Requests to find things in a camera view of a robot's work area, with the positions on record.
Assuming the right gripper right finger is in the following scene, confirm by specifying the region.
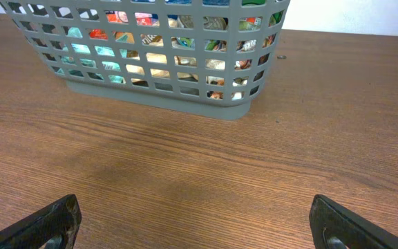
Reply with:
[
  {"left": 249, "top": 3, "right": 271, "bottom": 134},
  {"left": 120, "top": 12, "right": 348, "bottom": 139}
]
[{"left": 309, "top": 194, "right": 398, "bottom": 249}]

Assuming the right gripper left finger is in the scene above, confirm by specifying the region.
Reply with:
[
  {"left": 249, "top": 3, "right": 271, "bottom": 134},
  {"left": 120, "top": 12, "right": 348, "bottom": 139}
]
[{"left": 0, "top": 194, "right": 82, "bottom": 249}]

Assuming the mint green wipes packet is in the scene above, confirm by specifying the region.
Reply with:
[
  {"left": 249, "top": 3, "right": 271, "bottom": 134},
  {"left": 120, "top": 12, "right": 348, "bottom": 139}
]
[{"left": 60, "top": 27, "right": 134, "bottom": 84}]

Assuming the grey plastic shopping basket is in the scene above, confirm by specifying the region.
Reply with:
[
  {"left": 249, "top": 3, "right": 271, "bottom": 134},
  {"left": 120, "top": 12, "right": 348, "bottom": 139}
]
[{"left": 1, "top": 0, "right": 289, "bottom": 120}]

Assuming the brown white snack bag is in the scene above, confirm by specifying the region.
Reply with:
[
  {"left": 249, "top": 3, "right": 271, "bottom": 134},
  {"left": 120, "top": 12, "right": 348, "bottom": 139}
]
[{"left": 126, "top": 34, "right": 226, "bottom": 87}]

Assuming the orange spaghetti packet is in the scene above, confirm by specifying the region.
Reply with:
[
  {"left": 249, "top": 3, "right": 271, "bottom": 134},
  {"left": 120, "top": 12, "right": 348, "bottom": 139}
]
[{"left": 105, "top": 10, "right": 162, "bottom": 46}]

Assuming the blue cardboard food box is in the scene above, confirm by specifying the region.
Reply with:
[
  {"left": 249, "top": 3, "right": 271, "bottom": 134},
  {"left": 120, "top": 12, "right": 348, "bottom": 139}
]
[{"left": 131, "top": 0, "right": 229, "bottom": 6}]

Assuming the glass jar green lid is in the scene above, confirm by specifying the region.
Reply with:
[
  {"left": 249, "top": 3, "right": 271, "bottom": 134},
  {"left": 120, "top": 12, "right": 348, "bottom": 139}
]
[{"left": 238, "top": 0, "right": 284, "bottom": 31}]

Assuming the tin can green label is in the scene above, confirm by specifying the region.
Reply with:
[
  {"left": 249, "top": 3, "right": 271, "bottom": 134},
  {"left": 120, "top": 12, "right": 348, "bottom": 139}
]
[{"left": 168, "top": 15, "right": 228, "bottom": 51}]

